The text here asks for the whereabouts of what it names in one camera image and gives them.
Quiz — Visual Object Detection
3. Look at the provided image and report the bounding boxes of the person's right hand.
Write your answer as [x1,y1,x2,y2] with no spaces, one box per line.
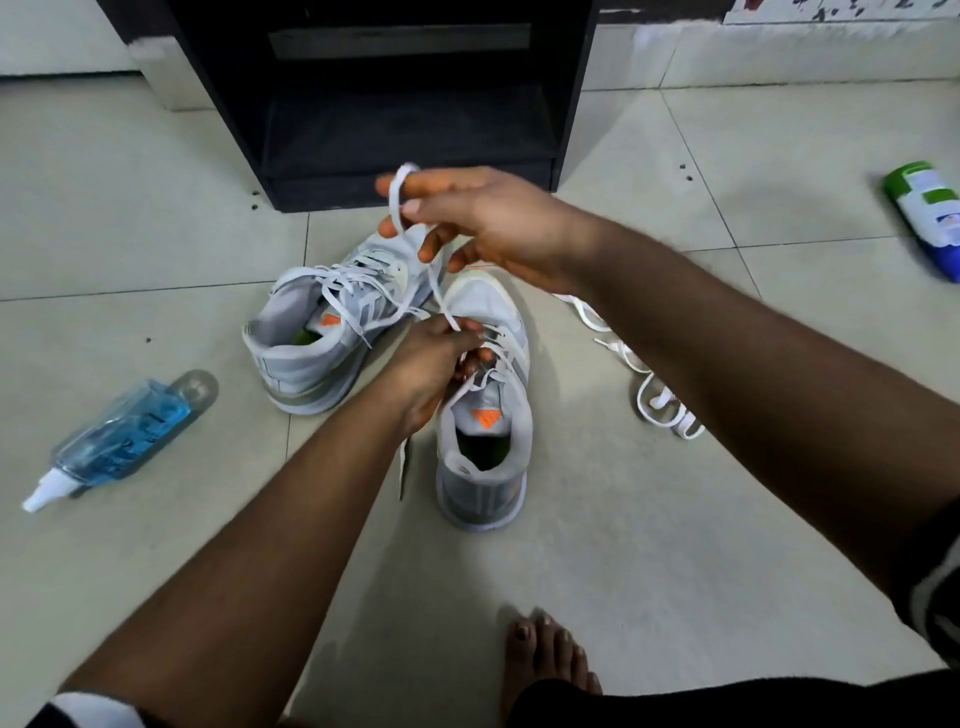
[374,164,605,298]

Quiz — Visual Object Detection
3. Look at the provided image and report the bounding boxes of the person's left hand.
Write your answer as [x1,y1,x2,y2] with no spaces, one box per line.
[378,314,496,440]

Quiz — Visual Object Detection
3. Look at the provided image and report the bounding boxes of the person's left forearm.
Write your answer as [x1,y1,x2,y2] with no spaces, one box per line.
[59,382,414,728]

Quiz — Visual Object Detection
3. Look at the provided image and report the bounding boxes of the person's right forearm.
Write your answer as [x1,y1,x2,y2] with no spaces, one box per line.
[577,221,960,601]

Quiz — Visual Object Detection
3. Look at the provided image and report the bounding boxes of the person's right foot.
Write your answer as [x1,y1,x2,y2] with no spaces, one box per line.
[500,611,604,718]

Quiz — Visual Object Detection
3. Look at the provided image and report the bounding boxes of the black open shelf box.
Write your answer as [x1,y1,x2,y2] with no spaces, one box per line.
[164,0,601,214]

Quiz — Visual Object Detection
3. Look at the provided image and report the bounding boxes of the blue transparent bottle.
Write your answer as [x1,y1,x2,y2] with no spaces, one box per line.
[20,369,220,515]

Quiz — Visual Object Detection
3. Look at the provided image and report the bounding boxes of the white floral patterned sheet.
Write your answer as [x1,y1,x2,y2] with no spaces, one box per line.
[723,0,960,25]

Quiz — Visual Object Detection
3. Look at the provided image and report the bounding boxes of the green blue white bottle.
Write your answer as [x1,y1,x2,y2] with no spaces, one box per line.
[882,161,960,285]

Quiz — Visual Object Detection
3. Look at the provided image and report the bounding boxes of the dark brown wooden cabinet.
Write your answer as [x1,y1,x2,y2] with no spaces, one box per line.
[95,0,730,45]

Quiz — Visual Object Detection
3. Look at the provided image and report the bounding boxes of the zebra striped garment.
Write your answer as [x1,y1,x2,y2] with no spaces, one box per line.
[26,498,960,728]

